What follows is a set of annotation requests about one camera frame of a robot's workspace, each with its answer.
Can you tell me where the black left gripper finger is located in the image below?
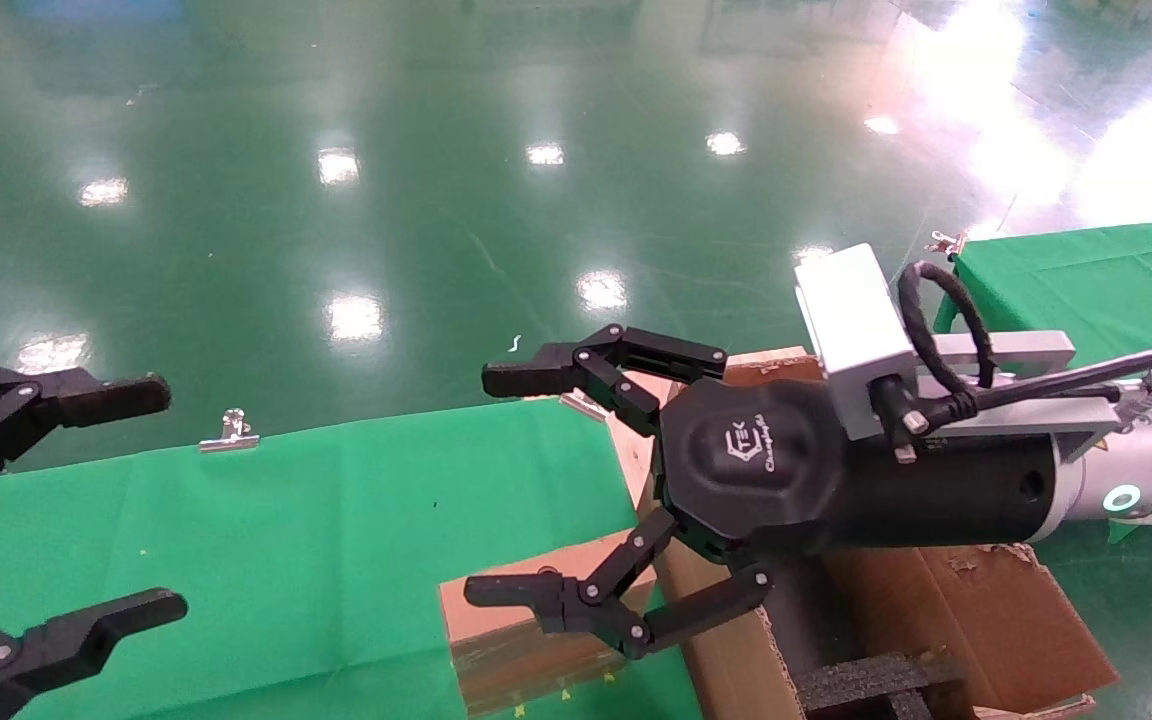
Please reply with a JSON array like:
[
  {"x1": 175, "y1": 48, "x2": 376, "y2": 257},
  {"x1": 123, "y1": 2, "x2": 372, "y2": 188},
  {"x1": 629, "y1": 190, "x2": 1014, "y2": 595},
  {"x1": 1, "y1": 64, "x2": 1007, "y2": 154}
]
[
  {"x1": 0, "y1": 365, "x2": 172, "y2": 501},
  {"x1": 0, "y1": 588, "x2": 189, "y2": 720}
]

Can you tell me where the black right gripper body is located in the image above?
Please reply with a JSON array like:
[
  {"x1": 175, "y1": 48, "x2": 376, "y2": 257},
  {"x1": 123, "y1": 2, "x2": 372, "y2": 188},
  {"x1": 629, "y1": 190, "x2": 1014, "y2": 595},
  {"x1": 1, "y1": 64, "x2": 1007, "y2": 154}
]
[{"x1": 658, "y1": 378, "x2": 1057, "y2": 561}]

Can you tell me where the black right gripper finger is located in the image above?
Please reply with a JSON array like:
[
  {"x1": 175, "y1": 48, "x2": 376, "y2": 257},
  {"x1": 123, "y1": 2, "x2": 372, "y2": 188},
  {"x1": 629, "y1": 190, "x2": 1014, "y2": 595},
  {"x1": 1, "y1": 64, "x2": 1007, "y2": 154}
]
[
  {"x1": 464, "y1": 505, "x2": 775, "y2": 661},
  {"x1": 482, "y1": 324, "x2": 729, "y2": 438}
]

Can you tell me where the large open brown carton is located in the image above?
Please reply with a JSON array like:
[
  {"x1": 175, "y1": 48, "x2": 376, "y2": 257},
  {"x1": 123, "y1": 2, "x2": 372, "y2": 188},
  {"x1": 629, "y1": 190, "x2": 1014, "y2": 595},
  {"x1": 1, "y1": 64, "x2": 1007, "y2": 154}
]
[{"x1": 604, "y1": 347, "x2": 1119, "y2": 720}]

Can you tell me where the black foam insert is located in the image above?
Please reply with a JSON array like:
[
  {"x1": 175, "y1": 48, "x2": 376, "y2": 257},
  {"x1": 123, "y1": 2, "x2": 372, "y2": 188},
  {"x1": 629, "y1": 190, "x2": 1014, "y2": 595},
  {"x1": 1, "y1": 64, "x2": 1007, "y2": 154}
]
[{"x1": 794, "y1": 650, "x2": 967, "y2": 720}]

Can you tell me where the green table cloth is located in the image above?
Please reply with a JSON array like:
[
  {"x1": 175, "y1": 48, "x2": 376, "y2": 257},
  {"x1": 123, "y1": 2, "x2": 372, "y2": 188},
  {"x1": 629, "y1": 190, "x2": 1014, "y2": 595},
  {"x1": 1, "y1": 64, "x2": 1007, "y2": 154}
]
[
  {"x1": 934, "y1": 215, "x2": 1152, "y2": 546},
  {"x1": 0, "y1": 398, "x2": 702, "y2": 720}
]

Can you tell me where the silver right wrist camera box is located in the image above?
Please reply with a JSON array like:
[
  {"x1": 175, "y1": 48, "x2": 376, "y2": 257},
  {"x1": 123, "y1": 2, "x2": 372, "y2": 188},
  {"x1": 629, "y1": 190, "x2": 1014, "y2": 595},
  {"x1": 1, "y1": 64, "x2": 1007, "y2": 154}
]
[{"x1": 794, "y1": 243, "x2": 922, "y2": 441}]

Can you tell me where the silver camera mount bracket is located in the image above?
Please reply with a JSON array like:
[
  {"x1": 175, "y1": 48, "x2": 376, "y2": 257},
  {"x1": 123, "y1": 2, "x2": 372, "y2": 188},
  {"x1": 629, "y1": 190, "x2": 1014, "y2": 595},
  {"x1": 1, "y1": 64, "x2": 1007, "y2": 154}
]
[{"x1": 911, "y1": 330, "x2": 1152, "y2": 461}]

